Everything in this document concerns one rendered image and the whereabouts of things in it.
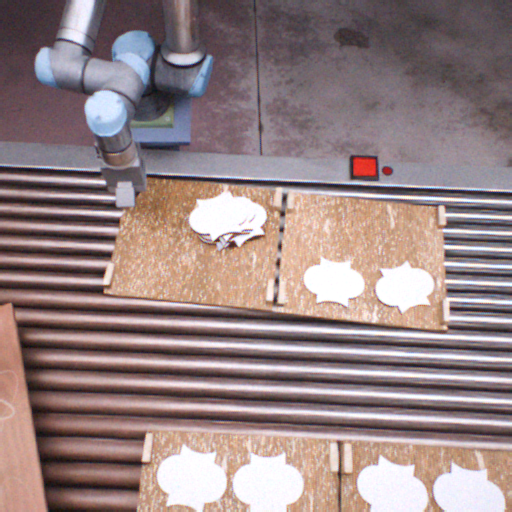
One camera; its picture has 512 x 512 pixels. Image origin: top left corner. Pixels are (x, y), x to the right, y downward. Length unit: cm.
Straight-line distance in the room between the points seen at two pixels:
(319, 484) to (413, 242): 64
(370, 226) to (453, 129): 162
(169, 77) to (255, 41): 174
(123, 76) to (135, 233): 45
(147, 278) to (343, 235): 51
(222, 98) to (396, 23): 108
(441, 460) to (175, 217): 85
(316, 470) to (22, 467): 59
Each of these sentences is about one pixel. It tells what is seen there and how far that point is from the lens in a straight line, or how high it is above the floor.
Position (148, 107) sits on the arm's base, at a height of 94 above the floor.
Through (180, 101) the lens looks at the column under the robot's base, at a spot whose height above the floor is 87.
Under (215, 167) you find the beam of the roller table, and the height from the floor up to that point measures 91.
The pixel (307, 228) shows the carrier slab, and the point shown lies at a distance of 154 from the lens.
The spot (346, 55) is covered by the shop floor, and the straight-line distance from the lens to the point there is 333.
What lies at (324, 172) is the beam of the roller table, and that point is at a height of 91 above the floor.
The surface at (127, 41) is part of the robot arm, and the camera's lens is 171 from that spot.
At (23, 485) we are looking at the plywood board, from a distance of 128.
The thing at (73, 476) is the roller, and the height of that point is 92.
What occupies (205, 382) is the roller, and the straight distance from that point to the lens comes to 138.
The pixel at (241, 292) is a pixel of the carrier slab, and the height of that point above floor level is 94.
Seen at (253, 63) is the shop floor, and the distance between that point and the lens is 324.
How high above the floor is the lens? 225
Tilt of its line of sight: 62 degrees down
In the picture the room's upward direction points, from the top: 3 degrees clockwise
